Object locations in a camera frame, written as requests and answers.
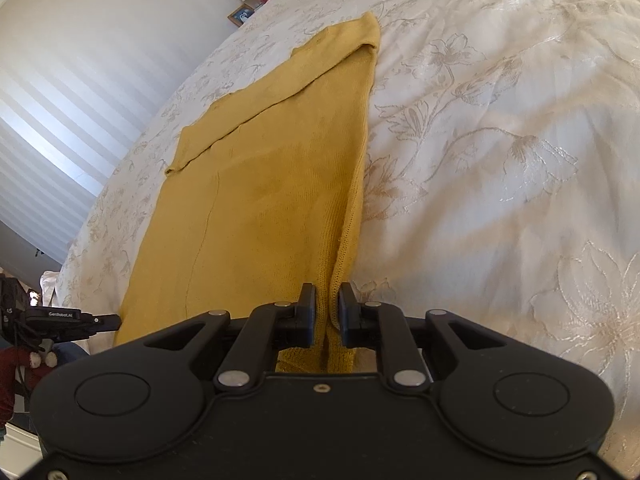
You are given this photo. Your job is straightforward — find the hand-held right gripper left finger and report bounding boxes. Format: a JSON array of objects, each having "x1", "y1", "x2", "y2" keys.
[{"x1": 142, "y1": 283, "x2": 317, "y2": 393}]

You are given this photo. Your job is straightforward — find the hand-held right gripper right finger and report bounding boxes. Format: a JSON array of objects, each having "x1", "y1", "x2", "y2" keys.
[{"x1": 338, "y1": 283, "x2": 506, "y2": 393}]

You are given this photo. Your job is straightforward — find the mustard yellow knit sweater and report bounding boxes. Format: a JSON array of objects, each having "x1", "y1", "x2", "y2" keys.
[{"x1": 114, "y1": 11, "x2": 382, "y2": 376}]

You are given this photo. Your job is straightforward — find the person's left forearm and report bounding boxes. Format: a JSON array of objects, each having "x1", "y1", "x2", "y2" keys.
[{"x1": 0, "y1": 345, "x2": 56, "y2": 426}]

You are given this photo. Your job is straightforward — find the white floral bedspread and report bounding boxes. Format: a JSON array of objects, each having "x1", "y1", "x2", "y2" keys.
[{"x1": 40, "y1": 0, "x2": 640, "y2": 461}]

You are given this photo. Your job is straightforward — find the wooden picture frame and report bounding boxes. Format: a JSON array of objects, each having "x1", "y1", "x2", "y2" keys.
[{"x1": 227, "y1": 4, "x2": 256, "y2": 27}]

